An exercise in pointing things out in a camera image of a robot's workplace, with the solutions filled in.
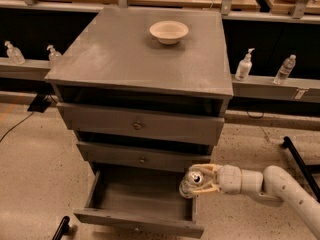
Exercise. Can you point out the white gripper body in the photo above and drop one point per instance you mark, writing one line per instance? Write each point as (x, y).
(229, 179)

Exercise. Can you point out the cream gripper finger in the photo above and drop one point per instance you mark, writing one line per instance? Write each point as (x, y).
(209, 170)
(206, 188)

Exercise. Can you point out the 7up soda can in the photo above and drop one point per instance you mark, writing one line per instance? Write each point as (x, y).
(192, 181)

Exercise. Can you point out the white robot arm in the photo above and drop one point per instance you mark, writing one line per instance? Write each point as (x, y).
(273, 186)

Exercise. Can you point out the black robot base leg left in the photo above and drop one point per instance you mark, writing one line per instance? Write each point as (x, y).
(62, 229)

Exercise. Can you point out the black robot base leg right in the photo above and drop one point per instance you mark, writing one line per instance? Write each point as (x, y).
(307, 170)

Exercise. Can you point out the grey open bottom drawer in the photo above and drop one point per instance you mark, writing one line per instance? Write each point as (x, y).
(141, 200)

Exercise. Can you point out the grey middle drawer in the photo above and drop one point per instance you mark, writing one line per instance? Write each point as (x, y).
(139, 157)

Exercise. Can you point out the grey wooden drawer cabinet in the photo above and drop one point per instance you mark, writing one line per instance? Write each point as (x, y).
(116, 62)

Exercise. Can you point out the grey top drawer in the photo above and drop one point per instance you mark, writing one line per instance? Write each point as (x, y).
(142, 123)

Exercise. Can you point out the white pump lotion bottle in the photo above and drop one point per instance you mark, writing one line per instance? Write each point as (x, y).
(244, 66)

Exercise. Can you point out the clear plastic water bottle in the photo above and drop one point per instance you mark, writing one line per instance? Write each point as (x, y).
(285, 70)

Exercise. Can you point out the white paper bowl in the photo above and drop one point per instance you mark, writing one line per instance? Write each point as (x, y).
(169, 32)

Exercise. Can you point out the black floor box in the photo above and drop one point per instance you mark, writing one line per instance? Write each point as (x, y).
(39, 104)

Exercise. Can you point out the grey metal shelf rail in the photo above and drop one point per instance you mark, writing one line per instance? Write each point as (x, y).
(30, 76)

